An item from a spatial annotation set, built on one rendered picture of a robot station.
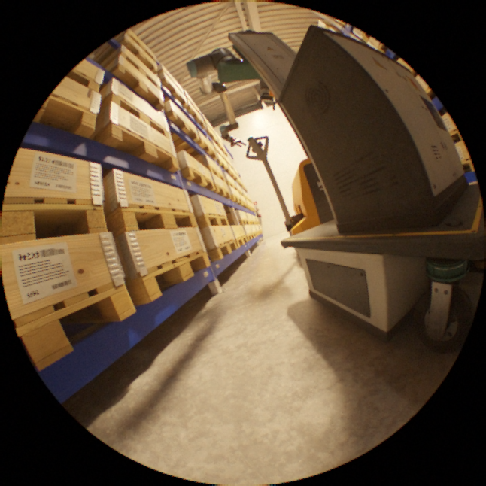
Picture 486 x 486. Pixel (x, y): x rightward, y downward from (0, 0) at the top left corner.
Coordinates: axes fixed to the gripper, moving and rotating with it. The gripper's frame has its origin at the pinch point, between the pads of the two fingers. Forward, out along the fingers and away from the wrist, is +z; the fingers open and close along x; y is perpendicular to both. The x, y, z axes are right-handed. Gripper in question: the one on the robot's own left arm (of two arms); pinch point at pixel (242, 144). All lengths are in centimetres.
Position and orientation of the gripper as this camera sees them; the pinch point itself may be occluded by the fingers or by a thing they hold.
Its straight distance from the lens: 214.3
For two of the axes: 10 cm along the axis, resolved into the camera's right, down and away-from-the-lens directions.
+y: 1.6, -5.3, -8.4
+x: 6.8, -5.6, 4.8
